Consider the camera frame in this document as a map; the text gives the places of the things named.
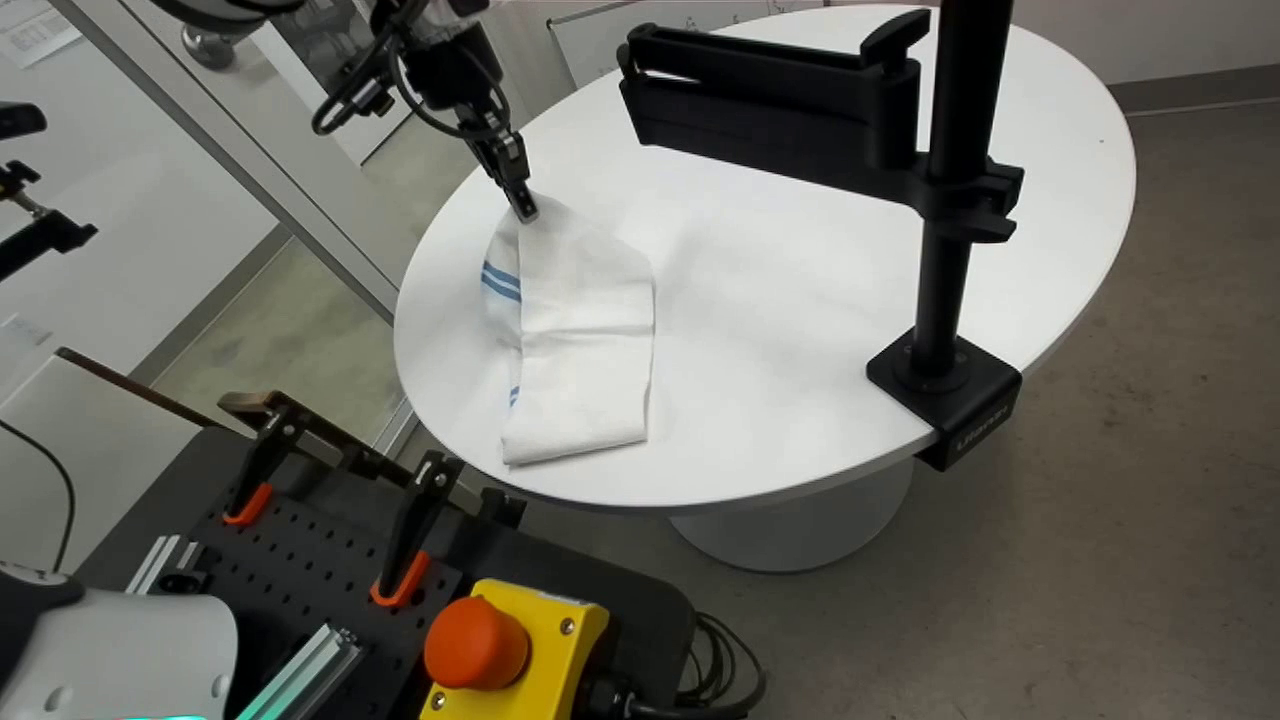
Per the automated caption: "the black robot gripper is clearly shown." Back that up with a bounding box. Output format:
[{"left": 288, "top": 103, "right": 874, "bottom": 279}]
[{"left": 394, "top": 0, "right": 541, "bottom": 221}]

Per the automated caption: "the white cloth with blue stripes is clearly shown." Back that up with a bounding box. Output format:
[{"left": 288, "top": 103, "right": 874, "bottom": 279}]
[{"left": 478, "top": 196, "right": 657, "bottom": 468}]

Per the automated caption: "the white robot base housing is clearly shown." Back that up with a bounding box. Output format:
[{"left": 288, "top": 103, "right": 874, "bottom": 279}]
[{"left": 0, "top": 570, "right": 240, "bottom": 720}]

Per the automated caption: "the black clamp-on stand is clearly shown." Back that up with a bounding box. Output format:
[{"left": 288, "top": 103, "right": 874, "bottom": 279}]
[{"left": 614, "top": 0, "right": 1024, "bottom": 474}]

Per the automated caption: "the black orange clamp left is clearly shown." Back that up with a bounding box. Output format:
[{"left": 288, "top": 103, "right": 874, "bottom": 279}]
[{"left": 219, "top": 411, "right": 300, "bottom": 530}]

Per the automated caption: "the black orange clamp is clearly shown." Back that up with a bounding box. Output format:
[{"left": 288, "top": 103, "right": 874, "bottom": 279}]
[
  {"left": 366, "top": 453, "right": 459, "bottom": 611},
  {"left": 219, "top": 411, "right": 300, "bottom": 530}
]

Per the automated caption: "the black orange clamp right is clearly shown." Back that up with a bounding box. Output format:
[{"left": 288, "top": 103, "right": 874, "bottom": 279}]
[{"left": 366, "top": 453, "right": 459, "bottom": 611}]

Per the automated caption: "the black perforated breadboard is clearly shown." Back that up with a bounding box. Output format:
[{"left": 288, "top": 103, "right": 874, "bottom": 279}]
[{"left": 79, "top": 430, "right": 694, "bottom": 720}]

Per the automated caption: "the yellow emergency stop box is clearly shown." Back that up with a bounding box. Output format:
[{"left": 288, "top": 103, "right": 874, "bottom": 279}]
[{"left": 420, "top": 579, "right": 613, "bottom": 720}]

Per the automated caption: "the silver aluminium extrusion small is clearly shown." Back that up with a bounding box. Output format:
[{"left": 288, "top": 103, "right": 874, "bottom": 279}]
[{"left": 125, "top": 538, "right": 202, "bottom": 597}]

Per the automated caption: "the white round table pedestal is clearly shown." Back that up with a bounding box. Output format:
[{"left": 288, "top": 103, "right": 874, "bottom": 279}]
[{"left": 672, "top": 464, "right": 916, "bottom": 578}]

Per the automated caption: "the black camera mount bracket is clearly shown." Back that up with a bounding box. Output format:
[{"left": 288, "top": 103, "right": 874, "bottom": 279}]
[{"left": 0, "top": 100, "right": 97, "bottom": 279}]

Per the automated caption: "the black cable bundle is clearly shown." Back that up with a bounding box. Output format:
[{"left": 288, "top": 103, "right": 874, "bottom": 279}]
[{"left": 604, "top": 611, "right": 771, "bottom": 720}]

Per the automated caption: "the thin black cable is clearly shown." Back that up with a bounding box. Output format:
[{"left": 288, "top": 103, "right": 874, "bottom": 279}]
[{"left": 0, "top": 418, "right": 79, "bottom": 578}]

